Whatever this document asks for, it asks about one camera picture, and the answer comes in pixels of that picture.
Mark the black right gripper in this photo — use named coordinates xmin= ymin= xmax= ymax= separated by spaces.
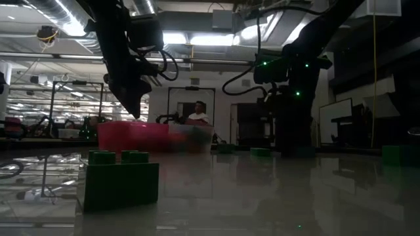
xmin=267 ymin=83 xmax=316 ymax=155

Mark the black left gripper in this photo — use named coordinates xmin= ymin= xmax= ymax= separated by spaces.
xmin=104 ymin=60 xmax=154 ymax=120

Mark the green long toy block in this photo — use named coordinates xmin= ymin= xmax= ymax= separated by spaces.
xmin=249 ymin=147 xmax=272 ymax=157

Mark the pink plastic bin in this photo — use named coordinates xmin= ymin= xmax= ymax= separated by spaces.
xmin=96 ymin=121 xmax=171 ymax=153

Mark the dark cabinet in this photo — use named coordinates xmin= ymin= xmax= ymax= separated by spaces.
xmin=236 ymin=102 xmax=274 ymax=147

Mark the whiteboard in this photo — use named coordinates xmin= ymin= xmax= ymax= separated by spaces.
xmin=318 ymin=97 xmax=354 ymax=144

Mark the dark desk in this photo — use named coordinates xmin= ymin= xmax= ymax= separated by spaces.
xmin=330 ymin=104 xmax=373 ymax=145

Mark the person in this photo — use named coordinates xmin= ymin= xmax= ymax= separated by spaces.
xmin=188 ymin=100 xmax=211 ymax=125

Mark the white container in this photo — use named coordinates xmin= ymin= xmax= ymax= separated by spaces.
xmin=57 ymin=128 xmax=81 ymax=138

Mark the ceiling light panel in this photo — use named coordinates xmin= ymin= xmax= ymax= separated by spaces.
xmin=189 ymin=33 xmax=236 ymax=47
xmin=163 ymin=31 xmax=188 ymax=45

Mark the grey ceiling pipe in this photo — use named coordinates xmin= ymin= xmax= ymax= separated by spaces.
xmin=0 ymin=52 xmax=257 ymax=69

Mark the red background object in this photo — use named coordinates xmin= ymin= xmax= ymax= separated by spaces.
xmin=3 ymin=117 xmax=22 ymax=138

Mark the grey ceiling box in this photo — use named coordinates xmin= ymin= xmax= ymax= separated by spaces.
xmin=211 ymin=9 xmax=234 ymax=30

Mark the white pillar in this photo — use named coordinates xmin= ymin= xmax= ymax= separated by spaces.
xmin=0 ymin=61 xmax=13 ymax=122

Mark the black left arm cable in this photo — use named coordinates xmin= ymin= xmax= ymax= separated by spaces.
xmin=144 ymin=49 xmax=180 ymax=82

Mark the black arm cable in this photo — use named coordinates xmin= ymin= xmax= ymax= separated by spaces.
xmin=144 ymin=49 xmax=180 ymax=82
xmin=221 ymin=6 xmax=275 ymax=97

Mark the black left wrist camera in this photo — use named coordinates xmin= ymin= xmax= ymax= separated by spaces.
xmin=129 ymin=14 xmax=165 ymax=52

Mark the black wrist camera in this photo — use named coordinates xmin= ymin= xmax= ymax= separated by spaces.
xmin=129 ymin=14 xmax=165 ymax=52
xmin=253 ymin=56 xmax=290 ymax=85

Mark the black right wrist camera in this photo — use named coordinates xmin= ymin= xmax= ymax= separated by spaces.
xmin=253 ymin=56 xmax=290 ymax=85

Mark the white wall panel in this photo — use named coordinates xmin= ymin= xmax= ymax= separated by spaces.
xmin=362 ymin=93 xmax=401 ymax=119

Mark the silver round ceiling duct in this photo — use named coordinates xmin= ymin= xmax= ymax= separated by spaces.
xmin=131 ymin=0 xmax=158 ymax=16

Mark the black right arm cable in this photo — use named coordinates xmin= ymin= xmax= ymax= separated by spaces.
xmin=221 ymin=6 xmax=275 ymax=97

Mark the black yellow cable reel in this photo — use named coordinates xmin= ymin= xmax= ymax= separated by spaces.
xmin=35 ymin=25 xmax=59 ymax=44

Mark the large silver ceiling duct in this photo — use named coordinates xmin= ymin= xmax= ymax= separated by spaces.
xmin=22 ymin=0 xmax=102 ymax=55

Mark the white ceiling duct box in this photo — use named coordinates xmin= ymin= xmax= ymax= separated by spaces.
xmin=354 ymin=0 xmax=403 ymax=19

